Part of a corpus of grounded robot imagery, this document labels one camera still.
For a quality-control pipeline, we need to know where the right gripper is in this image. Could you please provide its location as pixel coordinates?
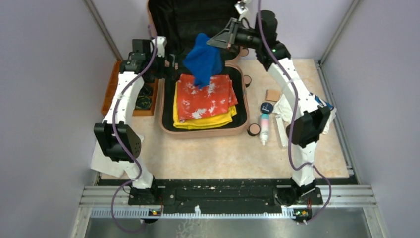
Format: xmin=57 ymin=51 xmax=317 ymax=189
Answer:
xmin=208 ymin=19 xmax=262 ymax=53

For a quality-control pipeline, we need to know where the blue towel cloth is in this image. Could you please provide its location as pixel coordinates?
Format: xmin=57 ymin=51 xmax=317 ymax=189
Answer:
xmin=183 ymin=33 xmax=223 ymax=89

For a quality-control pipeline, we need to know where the pink suitcase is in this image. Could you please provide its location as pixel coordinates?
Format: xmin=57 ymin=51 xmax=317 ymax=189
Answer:
xmin=148 ymin=0 xmax=250 ymax=139

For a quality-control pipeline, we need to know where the red white cloth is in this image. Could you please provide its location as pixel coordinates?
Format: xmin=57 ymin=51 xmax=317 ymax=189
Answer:
xmin=173 ymin=74 xmax=238 ymax=124

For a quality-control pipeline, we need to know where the yellow cloth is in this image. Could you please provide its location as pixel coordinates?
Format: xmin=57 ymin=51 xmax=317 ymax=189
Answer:
xmin=173 ymin=82 xmax=238 ymax=130

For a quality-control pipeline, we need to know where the blue white shirt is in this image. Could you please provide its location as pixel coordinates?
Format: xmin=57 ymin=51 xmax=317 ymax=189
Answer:
xmin=274 ymin=93 xmax=338 ymax=135

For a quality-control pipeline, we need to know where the white cloth under left arm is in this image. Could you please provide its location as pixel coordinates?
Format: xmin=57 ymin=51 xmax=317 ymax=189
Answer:
xmin=91 ymin=141 xmax=140 ymax=179

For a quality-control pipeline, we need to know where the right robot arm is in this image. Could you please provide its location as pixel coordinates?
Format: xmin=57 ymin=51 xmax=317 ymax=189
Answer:
xmin=207 ymin=10 xmax=331 ymax=206

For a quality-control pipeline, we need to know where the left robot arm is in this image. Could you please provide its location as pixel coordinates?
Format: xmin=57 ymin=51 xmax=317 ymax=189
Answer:
xmin=93 ymin=36 xmax=166 ymax=205

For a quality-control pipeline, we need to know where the rolled yellow green tie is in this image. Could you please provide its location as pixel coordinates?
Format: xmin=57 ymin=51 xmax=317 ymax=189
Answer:
xmin=135 ymin=95 xmax=152 ymax=110

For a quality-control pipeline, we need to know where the wooden compartment tray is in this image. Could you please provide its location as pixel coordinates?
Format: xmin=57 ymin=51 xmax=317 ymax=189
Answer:
xmin=101 ymin=61 xmax=159 ymax=117

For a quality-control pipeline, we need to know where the small brown square box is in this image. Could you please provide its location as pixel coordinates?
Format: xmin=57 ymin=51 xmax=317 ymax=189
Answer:
xmin=265 ymin=89 xmax=281 ymax=102

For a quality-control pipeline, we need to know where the black round jar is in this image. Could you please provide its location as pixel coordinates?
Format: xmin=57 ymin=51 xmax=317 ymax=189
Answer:
xmin=260 ymin=102 xmax=274 ymax=115

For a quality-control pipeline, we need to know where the white tube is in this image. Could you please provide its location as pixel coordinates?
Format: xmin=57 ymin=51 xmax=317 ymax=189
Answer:
xmin=274 ymin=115 xmax=288 ymax=149

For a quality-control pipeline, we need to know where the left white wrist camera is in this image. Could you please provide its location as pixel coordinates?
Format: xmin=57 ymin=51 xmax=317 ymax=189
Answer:
xmin=154 ymin=36 xmax=167 ymax=57

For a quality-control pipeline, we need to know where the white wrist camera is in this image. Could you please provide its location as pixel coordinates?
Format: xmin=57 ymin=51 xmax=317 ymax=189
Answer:
xmin=234 ymin=0 xmax=251 ymax=14
xmin=154 ymin=36 xmax=167 ymax=57

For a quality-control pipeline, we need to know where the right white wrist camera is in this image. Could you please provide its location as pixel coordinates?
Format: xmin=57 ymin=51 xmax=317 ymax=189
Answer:
xmin=234 ymin=0 xmax=251 ymax=14

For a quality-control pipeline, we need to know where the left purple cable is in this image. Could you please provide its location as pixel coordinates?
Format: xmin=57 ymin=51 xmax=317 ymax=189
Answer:
xmin=109 ymin=24 xmax=158 ymax=234

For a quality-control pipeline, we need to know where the purple cable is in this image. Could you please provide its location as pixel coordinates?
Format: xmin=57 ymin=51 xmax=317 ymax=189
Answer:
xmin=256 ymin=0 xmax=332 ymax=225
xmin=109 ymin=24 xmax=158 ymax=234

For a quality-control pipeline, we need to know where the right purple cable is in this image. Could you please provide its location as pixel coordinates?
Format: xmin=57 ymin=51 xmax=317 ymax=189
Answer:
xmin=256 ymin=0 xmax=332 ymax=225

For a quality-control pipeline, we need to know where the aluminium rail frame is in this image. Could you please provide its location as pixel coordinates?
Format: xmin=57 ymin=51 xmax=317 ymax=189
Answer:
xmin=71 ymin=184 xmax=388 ymax=238

